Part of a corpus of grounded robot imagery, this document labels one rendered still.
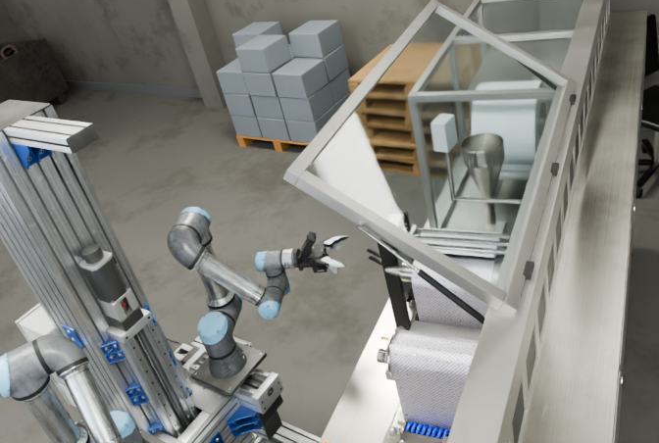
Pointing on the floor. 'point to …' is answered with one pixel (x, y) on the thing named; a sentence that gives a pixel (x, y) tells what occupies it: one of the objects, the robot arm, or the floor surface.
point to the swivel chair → (650, 106)
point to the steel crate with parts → (30, 73)
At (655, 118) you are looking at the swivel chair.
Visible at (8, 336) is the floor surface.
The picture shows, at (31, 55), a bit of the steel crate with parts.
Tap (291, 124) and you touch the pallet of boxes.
